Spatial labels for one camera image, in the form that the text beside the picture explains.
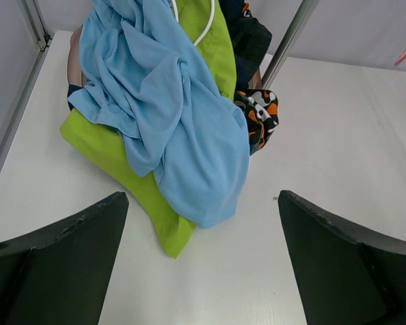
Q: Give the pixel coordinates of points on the dark grey shorts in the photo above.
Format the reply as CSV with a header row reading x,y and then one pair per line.
x,y
250,40

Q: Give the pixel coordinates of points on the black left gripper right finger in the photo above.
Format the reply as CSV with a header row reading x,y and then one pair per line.
x,y
345,273

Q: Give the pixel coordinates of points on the orange camouflage shorts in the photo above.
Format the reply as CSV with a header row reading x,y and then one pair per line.
x,y
259,107

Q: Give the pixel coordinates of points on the white metal clothes rack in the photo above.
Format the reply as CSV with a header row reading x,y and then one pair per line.
x,y
300,19

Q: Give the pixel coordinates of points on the light blue shorts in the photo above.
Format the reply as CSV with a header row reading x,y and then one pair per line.
x,y
148,81

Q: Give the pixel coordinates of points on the lime green shorts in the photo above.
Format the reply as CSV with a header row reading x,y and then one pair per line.
x,y
104,147

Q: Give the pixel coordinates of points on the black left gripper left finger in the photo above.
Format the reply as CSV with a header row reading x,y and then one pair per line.
x,y
59,274

